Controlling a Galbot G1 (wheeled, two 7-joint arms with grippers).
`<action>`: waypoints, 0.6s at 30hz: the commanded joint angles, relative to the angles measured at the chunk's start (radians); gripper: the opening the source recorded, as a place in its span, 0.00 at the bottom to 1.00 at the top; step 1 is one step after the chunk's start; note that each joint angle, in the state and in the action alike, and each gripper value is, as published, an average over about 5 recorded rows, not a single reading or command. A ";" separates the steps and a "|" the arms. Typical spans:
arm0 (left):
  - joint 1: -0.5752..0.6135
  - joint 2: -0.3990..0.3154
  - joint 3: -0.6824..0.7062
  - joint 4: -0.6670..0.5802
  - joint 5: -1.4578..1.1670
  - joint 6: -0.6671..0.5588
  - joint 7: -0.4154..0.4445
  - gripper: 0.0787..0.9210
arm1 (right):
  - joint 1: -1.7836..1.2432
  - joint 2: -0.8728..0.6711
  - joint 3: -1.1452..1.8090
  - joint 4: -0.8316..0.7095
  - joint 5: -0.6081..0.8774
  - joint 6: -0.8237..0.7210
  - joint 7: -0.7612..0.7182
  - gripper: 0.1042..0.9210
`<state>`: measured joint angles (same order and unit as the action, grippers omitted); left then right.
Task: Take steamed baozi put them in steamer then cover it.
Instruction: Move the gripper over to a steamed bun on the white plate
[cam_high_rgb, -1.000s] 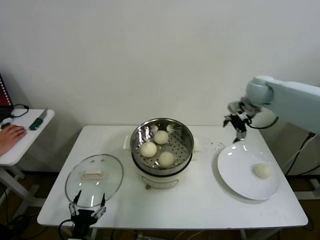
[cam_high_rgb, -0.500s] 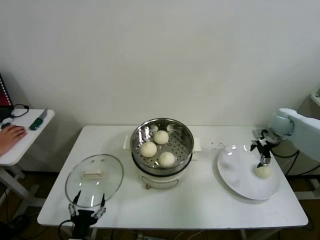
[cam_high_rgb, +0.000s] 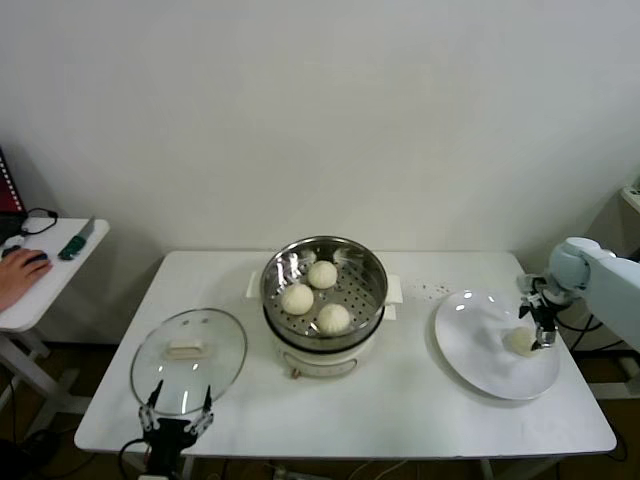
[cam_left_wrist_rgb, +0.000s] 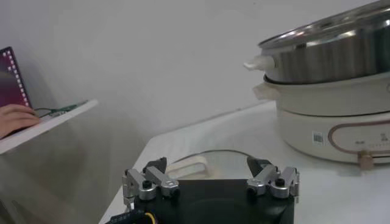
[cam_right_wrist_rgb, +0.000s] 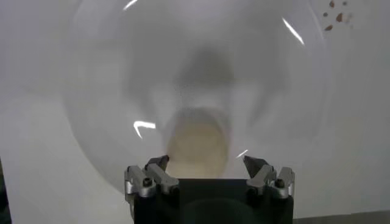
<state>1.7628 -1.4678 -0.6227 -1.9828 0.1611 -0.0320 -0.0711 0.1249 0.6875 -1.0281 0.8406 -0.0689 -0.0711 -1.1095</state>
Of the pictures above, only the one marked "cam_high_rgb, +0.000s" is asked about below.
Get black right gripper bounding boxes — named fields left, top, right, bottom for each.
left=518, top=291, right=558, bottom=351

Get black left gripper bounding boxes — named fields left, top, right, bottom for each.
left=138, top=379, right=216, bottom=474

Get white steamed baozi bun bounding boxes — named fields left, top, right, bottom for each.
left=307, top=259, right=340, bottom=290
left=502, top=327, right=539, bottom=357
left=317, top=303, right=351, bottom=336
left=281, top=283, right=315, bottom=316

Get round glass pot lid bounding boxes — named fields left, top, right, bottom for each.
left=130, top=308, right=248, bottom=416

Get perforated steel steamer basket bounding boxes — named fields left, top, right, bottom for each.
left=259, top=235, right=389, bottom=351

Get person's bare hand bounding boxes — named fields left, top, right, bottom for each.
left=0, top=246, right=54, bottom=311

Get white round plate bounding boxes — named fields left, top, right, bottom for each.
left=433, top=289, right=561, bottom=400

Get scattered dark crumbs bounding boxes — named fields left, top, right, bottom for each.
left=409, top=280, right=449, bottom=297

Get white electric cooker pot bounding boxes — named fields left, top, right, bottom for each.
left=244, top=269, right=404, bottom=380

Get white shelf edge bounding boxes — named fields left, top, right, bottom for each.
left=619, top=184, right=640, bottom=221

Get white side table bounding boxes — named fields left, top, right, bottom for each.
left=0, top=218, right=111, bottom=436

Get laptop with red screen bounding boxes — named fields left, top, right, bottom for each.
left=0, top=144, right=29, bottom=246

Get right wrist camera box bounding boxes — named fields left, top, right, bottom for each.
left=516, top=273, right=549, bottom=301

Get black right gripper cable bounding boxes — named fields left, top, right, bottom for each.
left=554, top=314, right=606, bottom=335

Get black power cable with plug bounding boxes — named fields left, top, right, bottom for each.
left=569, top=319, right=626, bottom=352

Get white stand base frame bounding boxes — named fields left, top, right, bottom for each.
left=584, top=357, right=640, bottom=401

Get green handled knife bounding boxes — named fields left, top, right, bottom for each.
left=57, top=216, right=96, bottom=262

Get thin black looped cable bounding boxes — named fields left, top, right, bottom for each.
left=20, top=208, right=60, bottom=236

